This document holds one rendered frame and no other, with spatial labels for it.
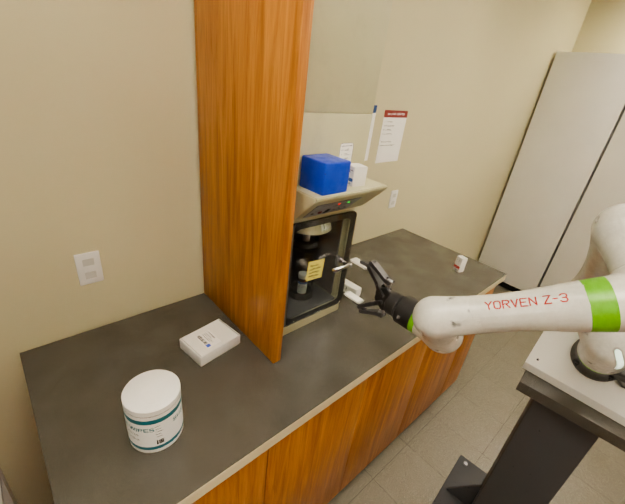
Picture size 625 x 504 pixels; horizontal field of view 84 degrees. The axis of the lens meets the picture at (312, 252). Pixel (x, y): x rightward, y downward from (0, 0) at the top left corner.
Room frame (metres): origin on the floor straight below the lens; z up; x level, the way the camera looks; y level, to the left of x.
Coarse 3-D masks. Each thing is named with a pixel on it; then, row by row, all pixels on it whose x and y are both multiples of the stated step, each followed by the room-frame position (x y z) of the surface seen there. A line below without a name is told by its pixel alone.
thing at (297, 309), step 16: (304, 224) 1.01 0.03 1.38; (320, 224) 1.06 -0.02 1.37; (336, 224) 1.12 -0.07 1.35; (352, 224) 1.18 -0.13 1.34; (304, 240) 1.02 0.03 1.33; (320, 240) 1.07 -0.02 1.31; (336, 240) 1.13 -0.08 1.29; (304, 256) 1.03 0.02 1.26; (320, 256) 1.08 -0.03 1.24; (336, 256) 1.14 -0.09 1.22; (304, 272) 1.03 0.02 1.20; (336, 272) 1.15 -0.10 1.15; (304, 288) 1.04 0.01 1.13; (320, 288) 1.09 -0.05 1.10; (336, 288) 1.16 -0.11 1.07; (288, 304) 0.99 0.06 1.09; (304, 304) 1.04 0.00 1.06; (320, 304) 1.10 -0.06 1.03; (288, 320) 1.00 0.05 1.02
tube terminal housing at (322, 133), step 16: (304, 112) 1.00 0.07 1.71; (304, 128) 1.00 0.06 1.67; (320, 128) 1.05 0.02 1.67; (336, 128) 1.09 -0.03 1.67; (352, 128) 1.14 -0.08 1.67; (368, 128) 1.20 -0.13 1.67; (304, 144) 1.01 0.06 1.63; (320, 144) 1.05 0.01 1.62; (336, 144) 1.10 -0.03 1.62; (352, 160) 1.16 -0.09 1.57; (352, 208) 1.19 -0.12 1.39; (336, 304) 1.19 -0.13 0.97; (304, 320) 1.07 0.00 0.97
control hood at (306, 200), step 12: (372, 180) 1.16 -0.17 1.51; (300, 192) 0.94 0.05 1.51; (312, 192) 0.95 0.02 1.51; (348, 192) 0.99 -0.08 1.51; (360, 192) 1.03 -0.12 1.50; (372, 192) 1.08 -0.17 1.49; (300, 204) 0.94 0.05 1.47; (312, 204) 0.91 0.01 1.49; (360, 204) 1.16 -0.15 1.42; (300, 216) 0.95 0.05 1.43; (312, 216) 1.01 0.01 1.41
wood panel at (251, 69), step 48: (240, 0) 1.03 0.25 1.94; (288, 0) 0.89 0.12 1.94; (240, 48) 1.02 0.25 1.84; (288, 48) 0.88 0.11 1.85; (240, 96) 1.02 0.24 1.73; (288, 96) 0.87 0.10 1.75; (240, 144) 1.02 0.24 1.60; (288, 144) 0.87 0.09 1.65; (240, 192) 1.01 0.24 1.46; (288, 192) 0.86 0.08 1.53; (240, 240) 1.01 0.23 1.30; (288, 240) 0.87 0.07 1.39; (240, 288) 1.01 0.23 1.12
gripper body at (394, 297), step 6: (384, 288) 0.93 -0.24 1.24; (378, 294) 0.94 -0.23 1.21; (384, 294) 0.93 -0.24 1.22; (390, 294) 0.91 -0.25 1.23; (396, 294) 0.91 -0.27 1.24; (384, 300) 0.93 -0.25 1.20; (390, 300) 0.89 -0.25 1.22; (396, 300) 0.89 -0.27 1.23; (384, 306) 0.89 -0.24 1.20; (390, 306) 0.88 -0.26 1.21; (390, 312) 0.88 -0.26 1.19
